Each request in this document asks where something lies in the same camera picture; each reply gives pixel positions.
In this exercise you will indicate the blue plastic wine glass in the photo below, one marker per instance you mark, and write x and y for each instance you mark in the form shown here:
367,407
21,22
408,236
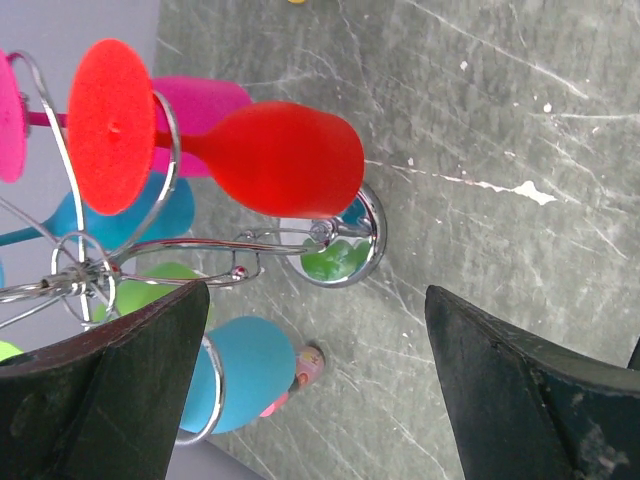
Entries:
174,220

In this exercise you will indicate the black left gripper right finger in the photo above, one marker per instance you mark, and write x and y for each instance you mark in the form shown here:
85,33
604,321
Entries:
522,407

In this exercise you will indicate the green plastic wine glass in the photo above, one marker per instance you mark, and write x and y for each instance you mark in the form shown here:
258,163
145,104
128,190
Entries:
117,295

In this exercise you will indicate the chrome wine glass rack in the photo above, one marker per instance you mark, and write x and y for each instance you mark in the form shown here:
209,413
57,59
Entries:
329,252

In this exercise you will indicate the pink plastic wine glass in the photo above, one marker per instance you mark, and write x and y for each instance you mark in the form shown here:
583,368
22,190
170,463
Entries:
198,104

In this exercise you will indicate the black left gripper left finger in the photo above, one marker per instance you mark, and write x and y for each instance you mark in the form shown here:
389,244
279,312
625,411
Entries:
105,404

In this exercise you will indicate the red plastic wine glass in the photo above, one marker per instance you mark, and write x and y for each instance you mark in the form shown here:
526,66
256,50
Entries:
277,158

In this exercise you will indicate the pink capped spice bottle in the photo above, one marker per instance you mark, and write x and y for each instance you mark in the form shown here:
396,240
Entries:
310,364

